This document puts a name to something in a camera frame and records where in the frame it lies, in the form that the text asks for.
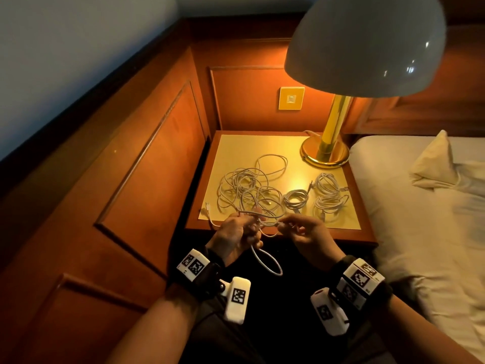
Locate person's right hand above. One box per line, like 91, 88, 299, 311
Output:
278, 213, 347, 272

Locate person's left hand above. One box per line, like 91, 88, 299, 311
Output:
206, 208, 264, 267

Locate white charging cable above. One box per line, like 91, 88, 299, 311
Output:
205, 202, 287, 277

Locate person's left forearm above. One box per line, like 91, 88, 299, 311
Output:
106, 283, 201, 364

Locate person's right forearm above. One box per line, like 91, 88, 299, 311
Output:
377, 293, 474, 364

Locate left wrist marker block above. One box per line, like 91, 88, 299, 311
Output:
177, 248, 211, 282

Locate wrist marker block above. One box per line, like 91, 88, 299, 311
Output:
336, 258, 386, 310
177, 248, 211, 282

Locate wooden nightstand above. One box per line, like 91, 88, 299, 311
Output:
184, 130, 379, 247

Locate right wrist marker block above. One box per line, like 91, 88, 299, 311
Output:
336, 258, 386, 310

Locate person's dark trousers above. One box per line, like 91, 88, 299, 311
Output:
182, 239, 387, 364

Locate bed with white sheet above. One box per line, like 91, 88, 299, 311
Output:
348, 135, 485, 363

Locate wooden headboard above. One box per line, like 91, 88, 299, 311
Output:
350, 19, 485, 138

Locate brass lamp with white shade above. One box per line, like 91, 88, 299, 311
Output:
284, 0, 447, 169

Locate small grey coiled cable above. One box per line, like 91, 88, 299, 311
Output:
283, 181, 316, 213

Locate tangled white cable pile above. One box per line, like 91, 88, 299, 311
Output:
216, 154, 289, 219

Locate white coiled cable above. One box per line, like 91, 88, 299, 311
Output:
312, 172, 350, 221

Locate black left wrist strap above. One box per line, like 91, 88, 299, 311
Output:
170, 248, 226, 302

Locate black wrist strap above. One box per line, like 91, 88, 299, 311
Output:
170, 248, 226, 302
328, 255, 393, 313

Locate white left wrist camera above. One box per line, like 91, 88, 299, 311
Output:
223, 277, 252, 325

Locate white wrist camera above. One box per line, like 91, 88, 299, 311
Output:
223, 277, 252, 325
310, 287, 350, 336

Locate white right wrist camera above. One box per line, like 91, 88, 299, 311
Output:
310, 287, 350, 336

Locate black right wrist strap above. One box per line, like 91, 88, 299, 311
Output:
328, 255, 393, 313

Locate wooden wall panelling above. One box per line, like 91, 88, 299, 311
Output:
0, 17, 364, 364

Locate square wall switch plate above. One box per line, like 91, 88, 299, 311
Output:
278, 86, 305, 110

